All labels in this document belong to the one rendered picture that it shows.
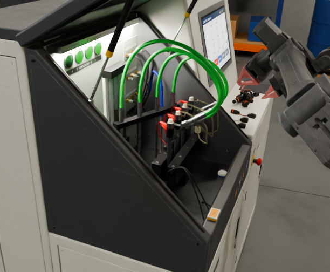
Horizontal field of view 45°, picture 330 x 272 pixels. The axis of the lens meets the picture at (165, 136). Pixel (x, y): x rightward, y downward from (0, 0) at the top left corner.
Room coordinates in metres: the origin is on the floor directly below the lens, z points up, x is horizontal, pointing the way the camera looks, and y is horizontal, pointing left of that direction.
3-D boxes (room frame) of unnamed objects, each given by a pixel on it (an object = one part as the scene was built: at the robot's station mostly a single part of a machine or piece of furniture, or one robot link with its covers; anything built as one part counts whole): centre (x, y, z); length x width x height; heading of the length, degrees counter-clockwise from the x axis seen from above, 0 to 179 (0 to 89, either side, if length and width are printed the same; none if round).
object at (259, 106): (1.91, -0.40, 0.97); 0.70 x 0.22 x 0.03; 159
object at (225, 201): (1.22, -0.24, 0.87); 0.62 x 0.04 x 0.16; 159
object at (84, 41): (1.40, 0.23, 1.43); 0.54 x 0.03 x 0.02; 159
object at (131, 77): (1.62, 0.14, 1.20); 0.13 x 0.03 x 0.31; 159
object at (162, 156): (1.42, -0.06, 0.91); 0.34 x 0.10 x 0.15; 159
